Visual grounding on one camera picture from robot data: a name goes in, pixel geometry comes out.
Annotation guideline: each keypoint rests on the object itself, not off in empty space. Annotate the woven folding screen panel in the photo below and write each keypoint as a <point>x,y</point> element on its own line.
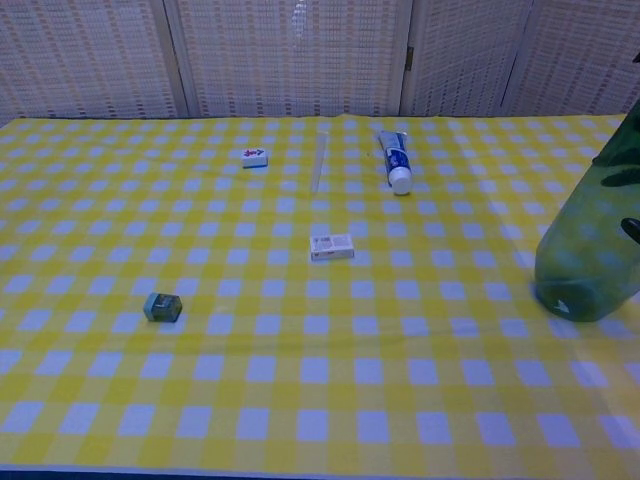
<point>295,50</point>
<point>465,50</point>
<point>585,55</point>
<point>85,55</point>

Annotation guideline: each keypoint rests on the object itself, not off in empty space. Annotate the dark metal screen hinge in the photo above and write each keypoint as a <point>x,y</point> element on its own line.
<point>410,57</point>

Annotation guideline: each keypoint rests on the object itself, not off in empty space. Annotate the black and silver right hand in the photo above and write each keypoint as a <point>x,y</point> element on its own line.
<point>633,226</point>

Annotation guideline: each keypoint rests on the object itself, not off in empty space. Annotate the white mahjong tile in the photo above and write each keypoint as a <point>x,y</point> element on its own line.
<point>254,158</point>

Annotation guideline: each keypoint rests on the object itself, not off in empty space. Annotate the green transparent spray bottle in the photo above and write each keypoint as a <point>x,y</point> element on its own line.
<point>575,260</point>

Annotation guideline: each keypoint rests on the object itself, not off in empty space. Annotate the clear plastic stick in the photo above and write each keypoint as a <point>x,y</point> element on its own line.
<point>318,160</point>

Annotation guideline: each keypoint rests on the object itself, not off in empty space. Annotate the small white cardboard box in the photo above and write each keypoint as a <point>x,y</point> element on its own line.
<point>332,247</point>

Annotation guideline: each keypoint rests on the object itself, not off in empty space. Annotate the yellow white checked tablecloth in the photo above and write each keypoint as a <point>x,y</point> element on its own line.
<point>300,350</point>

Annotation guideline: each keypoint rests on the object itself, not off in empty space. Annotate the white blue toothpaste tube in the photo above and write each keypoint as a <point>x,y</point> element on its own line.
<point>397,162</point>

